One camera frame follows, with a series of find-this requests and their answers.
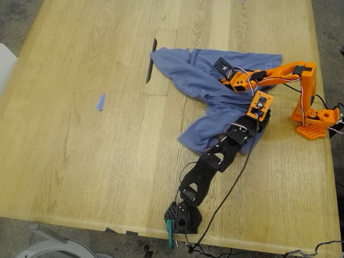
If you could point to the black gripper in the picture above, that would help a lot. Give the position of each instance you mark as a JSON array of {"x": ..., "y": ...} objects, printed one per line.
[{"x": 266, "y": 116}]

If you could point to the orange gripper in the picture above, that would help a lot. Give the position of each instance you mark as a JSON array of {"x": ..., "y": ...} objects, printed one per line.
[{"x": 228, "y": 81}]

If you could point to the blue printed T-shirt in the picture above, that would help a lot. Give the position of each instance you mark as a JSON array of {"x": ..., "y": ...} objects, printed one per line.
[{"x": 188, "y": 72}]

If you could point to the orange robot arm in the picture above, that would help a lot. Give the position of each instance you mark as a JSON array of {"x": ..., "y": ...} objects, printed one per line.
[{"x": 309, "y": 88}]

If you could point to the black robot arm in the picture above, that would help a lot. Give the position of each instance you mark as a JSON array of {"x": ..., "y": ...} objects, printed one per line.
[{"x": 199, "y": 177}]

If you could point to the black table clamp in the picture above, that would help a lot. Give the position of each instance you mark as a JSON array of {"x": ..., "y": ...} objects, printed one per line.
[{"x": 337, "y": 131}]

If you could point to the short blue tape piece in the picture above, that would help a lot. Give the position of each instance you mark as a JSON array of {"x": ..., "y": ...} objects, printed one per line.
[{"x": 101, "y": 102}]

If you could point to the teal table clamp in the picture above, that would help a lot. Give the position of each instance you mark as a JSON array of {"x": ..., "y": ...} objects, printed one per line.
[{"x": 170, "y": 236}]

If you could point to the grey plastic chair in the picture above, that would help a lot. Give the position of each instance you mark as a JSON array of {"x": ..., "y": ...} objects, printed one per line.
[{"x": 48, "y": 248}]

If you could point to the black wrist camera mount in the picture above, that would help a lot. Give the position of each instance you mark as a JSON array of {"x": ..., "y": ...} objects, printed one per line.
[{"x": 218, "y": 64}]

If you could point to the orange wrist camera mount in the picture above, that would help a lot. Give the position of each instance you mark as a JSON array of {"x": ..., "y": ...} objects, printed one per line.
[{"x": 259, "y": 103}]

